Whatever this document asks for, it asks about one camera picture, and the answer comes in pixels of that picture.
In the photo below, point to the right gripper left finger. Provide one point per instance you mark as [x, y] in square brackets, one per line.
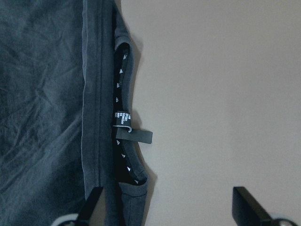
[85, 214]

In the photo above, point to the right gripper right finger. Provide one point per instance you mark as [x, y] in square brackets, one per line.
[246, 211]

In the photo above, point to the black graphic t-shirt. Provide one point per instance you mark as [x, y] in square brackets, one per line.
[65, 126]

